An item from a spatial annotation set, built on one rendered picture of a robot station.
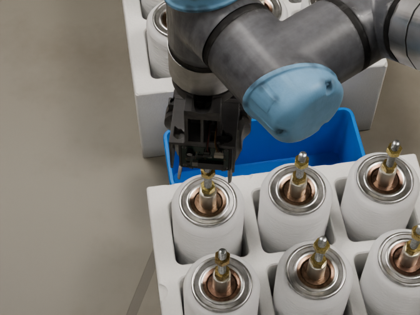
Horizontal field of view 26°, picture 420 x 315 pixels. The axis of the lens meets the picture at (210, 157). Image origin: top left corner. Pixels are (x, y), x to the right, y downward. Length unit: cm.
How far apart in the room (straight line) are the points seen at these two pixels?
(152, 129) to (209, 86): 57
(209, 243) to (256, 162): 35
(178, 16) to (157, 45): 53
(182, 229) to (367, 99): 45
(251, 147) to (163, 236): 29
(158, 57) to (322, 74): 64
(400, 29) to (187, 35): 19
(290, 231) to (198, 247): 12
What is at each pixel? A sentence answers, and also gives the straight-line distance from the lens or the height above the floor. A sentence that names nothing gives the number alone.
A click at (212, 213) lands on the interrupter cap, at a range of 117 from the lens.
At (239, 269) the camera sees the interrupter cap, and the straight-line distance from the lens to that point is 114.
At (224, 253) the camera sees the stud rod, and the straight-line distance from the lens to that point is 105.
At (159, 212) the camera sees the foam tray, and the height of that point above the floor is 18.
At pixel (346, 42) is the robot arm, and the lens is 80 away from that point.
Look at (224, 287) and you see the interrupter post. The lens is 111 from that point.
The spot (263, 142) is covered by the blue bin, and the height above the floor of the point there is 6.
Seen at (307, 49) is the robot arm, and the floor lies 68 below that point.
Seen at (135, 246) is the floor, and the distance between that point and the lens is 144.
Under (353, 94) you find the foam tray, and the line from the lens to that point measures 147.
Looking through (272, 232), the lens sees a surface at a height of 20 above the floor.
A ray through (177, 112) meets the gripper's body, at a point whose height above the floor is 49.
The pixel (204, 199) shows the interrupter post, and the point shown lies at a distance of 116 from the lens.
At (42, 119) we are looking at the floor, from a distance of 159.
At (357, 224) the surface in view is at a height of 19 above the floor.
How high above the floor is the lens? 128
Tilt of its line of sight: 58 degrees down
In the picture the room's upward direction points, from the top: straight up
